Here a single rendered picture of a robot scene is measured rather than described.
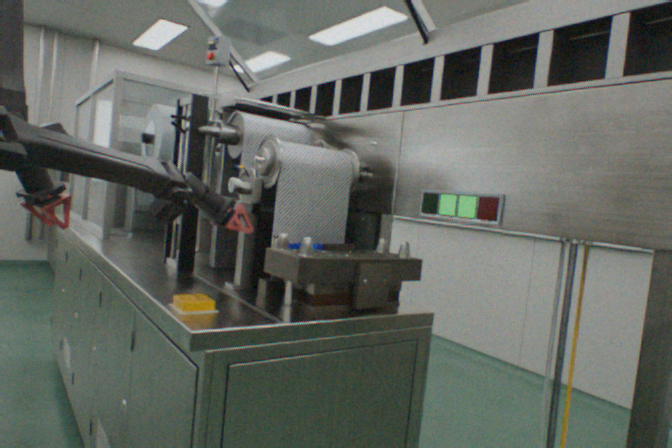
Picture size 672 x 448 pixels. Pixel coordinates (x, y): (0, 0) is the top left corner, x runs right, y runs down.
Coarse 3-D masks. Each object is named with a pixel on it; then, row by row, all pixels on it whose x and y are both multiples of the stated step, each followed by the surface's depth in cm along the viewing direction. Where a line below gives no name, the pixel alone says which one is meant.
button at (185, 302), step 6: (180, 294) 104; (186, 294) 105; (192, 294) 105; (198, 294) 106; (204, 294) 107; (174, 300) 103; (180, 300) 100; (186, 300) 100; (192, 300) 100; (198, 300) 101; (204, 300) 101; (210, 300) 102; (180, 306) 100; (186, 306) 99; (192, 306) 99; (198, 306) 100; (204, 306) 101; (210, 306) 102
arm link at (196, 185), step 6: (186, 174) 109; (192, 174) 109; (186, 180) 107; (192, 180) 107; (198, 180) 109; (192, 186) 107; (198, 186) 108; (204, 186) 110; (192, 192) 108; (198, 192) 108; (204, 192) 109; (192, 198) 108; (198, 198) 109
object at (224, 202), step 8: (208, 192) 110; (216, 192) 112; (200, 200) 110; (208, 200) 110; (216, 200) 111; (224, 200) 113; (232, 200) 111; (200, 208) 111; (208, 208) 111; (216, 208) 111; (224, 208) 111; (208, 216) 114; (216, 216) 111; (224, 216) 110
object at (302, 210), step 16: (288, 192) 125; (304, 192) 128; (320, 192) 131; (336, 192) 134; (288, 208) 126; (304, 208) 129; (320, 208) 132; (336, 208) 135; (288, 224) 126; (304, 224) 129; (320, 224) 132; (336, 224) 136; (272, 240) 124; (320, 240) 133; (336, 240) 136
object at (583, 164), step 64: (320, 128) 168; (384, 128) 140; (448, 128) 121; (512, 128) 106; (576, 128) 94; (640, 128) 84; (384, 192) 139; (512, 192) 105; (576, 192) 93; (640, 192) 84
